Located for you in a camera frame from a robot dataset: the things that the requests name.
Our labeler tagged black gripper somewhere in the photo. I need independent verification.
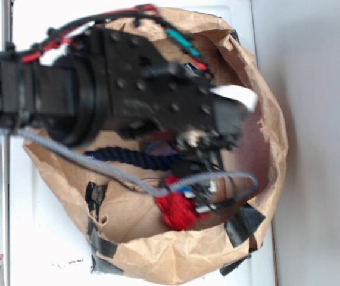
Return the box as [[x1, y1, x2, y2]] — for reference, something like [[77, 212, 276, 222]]
[[101, 29, 247, 153]]

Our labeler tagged dark blue twisted rope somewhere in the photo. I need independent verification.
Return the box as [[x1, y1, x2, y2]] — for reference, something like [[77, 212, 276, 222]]
[[83, 145, 185, 172]]

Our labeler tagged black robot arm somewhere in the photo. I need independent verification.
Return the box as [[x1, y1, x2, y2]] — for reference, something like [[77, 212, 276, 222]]
[[0, 27, 252, 150]]

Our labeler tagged grey plush mouse toy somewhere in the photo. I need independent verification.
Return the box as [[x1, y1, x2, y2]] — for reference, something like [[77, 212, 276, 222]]
[[139, 130, 177, 156]]

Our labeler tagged brown paper bag bin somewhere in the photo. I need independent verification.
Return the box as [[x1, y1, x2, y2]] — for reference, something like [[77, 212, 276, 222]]
[[23, 7, 288, 285]]

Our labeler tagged red crumpled paper ball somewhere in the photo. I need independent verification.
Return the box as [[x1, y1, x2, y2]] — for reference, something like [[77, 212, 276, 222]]
[[155, 186, 210, 231]]

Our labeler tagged red and black wire bundle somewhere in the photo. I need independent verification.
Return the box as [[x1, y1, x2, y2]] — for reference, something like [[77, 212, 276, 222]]
[[0, 3, 215, 78]]

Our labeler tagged grey braided cable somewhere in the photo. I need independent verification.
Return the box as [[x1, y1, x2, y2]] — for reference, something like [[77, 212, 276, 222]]
[[0, 126, 260, 209]]

